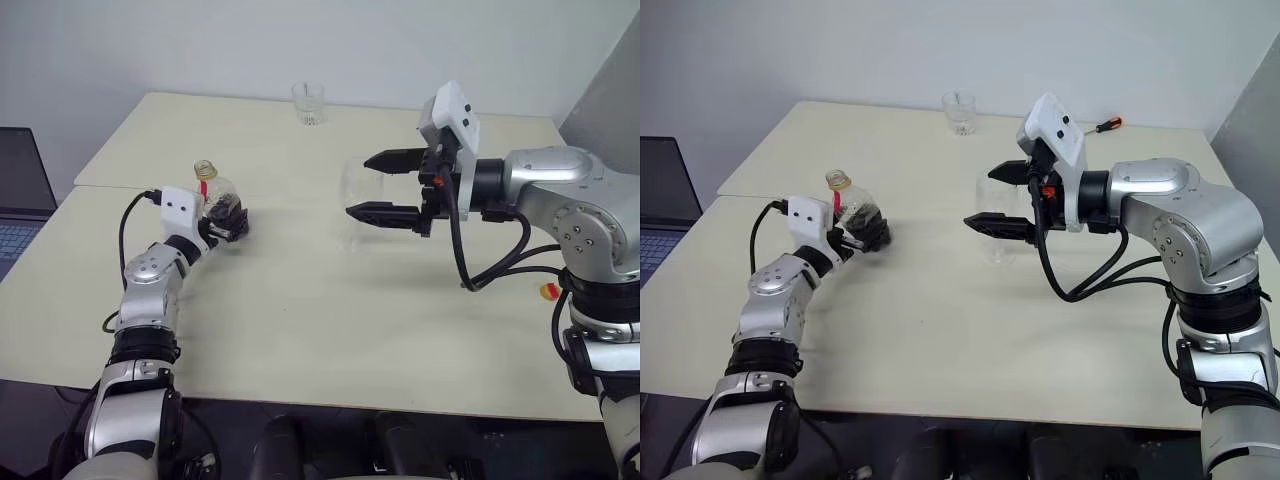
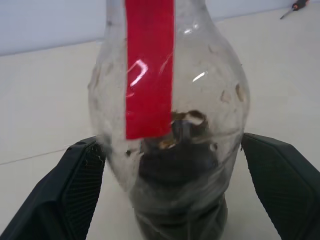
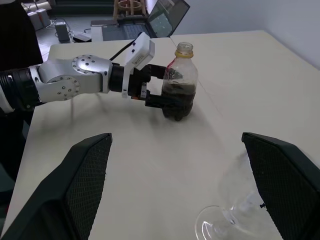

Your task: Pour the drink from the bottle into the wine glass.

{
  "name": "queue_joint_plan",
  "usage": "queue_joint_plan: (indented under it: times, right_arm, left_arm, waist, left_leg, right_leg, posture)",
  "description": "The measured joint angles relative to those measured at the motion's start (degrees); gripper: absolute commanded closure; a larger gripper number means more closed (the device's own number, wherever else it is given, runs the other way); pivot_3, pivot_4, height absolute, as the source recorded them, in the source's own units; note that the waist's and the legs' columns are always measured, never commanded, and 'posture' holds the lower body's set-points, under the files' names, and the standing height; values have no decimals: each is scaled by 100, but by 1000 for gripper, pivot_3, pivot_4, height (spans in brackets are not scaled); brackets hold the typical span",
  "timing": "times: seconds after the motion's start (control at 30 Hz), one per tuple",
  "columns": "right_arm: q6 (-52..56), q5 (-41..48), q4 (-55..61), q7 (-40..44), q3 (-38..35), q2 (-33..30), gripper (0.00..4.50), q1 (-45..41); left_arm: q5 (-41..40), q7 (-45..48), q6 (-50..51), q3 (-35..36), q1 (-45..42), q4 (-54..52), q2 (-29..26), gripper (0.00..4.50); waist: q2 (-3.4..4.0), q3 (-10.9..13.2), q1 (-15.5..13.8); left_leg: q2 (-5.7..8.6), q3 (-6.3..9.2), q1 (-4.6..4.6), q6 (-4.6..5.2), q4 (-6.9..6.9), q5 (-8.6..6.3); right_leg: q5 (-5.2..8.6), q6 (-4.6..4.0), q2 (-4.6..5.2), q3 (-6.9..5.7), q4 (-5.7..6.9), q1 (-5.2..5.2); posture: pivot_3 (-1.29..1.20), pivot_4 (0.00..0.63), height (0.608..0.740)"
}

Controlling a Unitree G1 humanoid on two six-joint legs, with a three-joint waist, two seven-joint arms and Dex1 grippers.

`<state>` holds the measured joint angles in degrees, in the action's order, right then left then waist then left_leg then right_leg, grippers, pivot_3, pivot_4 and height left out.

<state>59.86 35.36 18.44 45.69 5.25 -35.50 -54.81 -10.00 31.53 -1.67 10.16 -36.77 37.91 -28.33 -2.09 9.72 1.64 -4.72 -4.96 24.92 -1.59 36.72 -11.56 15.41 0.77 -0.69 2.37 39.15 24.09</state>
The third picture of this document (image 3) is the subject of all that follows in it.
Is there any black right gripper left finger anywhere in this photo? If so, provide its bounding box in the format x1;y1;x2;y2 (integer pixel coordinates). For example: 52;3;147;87
0;132;113;240

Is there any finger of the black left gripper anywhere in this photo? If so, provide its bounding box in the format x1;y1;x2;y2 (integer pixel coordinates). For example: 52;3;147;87
147;64;171;81
144;92;195;113

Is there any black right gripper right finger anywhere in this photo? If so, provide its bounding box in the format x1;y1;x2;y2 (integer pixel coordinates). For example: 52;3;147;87
241;132;320;240

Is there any clear plastic bottle dark drink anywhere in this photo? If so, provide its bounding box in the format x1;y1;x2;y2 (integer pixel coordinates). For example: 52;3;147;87
161;41;200;123

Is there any clear wine glass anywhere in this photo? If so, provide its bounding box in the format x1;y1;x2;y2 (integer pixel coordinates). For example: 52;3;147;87
194;149;271;240

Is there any dark grey laptop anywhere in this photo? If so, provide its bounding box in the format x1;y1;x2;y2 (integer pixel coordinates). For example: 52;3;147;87
90;0;191;42

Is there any wooden stool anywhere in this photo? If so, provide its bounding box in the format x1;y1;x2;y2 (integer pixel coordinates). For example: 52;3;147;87
113;0;148;20

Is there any grey box device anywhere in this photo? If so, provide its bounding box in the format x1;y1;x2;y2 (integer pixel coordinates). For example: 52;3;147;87
54;21;70;44

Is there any small white carton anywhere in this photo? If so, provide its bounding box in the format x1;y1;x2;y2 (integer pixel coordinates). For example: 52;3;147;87
37;7;52;28
26;9;42;31

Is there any large black cloth object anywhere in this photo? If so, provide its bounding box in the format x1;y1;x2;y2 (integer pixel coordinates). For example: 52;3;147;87
0;0;44;74

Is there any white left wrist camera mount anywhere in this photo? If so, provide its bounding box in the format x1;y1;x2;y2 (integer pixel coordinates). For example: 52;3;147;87
121;31;156;100

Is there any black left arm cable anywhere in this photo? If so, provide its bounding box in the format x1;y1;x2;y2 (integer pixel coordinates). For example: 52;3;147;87
108;40;135;61

